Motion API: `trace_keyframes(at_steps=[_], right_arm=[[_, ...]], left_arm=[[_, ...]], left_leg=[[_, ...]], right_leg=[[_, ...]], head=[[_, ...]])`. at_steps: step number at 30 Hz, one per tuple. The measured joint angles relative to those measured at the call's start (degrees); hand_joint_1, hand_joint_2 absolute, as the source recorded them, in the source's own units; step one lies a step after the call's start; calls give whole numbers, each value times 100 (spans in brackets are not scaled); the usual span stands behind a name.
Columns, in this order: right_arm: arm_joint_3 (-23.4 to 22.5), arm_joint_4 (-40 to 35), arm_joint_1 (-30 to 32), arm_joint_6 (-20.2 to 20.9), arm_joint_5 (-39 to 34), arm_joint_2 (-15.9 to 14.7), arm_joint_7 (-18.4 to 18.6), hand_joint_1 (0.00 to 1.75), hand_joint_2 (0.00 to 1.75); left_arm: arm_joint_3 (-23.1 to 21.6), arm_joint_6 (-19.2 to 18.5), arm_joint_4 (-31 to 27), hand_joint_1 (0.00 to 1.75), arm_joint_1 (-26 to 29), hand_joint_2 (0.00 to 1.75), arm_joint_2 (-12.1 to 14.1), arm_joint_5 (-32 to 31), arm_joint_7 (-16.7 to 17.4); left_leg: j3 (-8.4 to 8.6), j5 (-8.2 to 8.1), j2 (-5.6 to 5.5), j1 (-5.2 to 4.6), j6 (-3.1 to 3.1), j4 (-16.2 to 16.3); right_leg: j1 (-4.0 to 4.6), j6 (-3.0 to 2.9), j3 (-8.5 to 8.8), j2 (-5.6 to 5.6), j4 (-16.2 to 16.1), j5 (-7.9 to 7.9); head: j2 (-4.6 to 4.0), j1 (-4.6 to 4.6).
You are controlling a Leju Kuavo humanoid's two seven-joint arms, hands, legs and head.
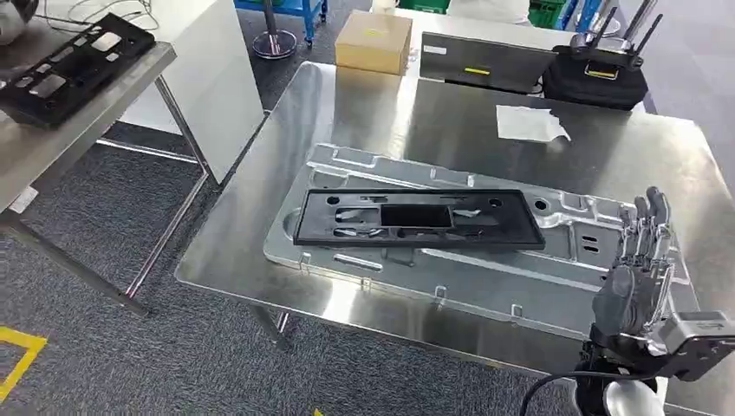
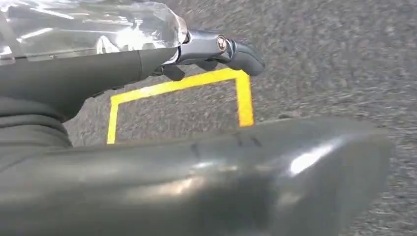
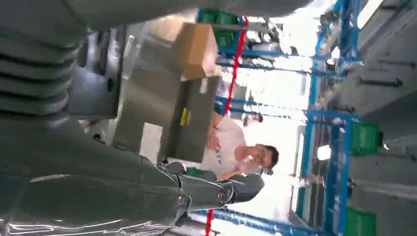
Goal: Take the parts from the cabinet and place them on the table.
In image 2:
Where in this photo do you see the yellow floor tape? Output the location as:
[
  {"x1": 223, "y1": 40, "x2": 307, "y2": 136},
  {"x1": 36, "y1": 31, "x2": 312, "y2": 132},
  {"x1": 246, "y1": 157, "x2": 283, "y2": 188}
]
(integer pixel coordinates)
[{"x1": 106, "y1": 67, "x2": 255, "y2": 145}]

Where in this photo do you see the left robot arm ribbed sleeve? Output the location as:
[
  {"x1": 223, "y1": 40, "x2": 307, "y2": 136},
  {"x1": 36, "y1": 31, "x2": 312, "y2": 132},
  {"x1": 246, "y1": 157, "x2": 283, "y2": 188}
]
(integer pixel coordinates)
[{"x1": 0, "y1": 96, "x2": 73, "y2": 172}]

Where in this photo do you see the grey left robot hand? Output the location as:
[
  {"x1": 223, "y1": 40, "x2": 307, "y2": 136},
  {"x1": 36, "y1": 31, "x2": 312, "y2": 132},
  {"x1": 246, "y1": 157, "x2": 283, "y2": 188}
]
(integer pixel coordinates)
[{"x1": 0, "y1": 0, "x2": 395, "y2": 236}]

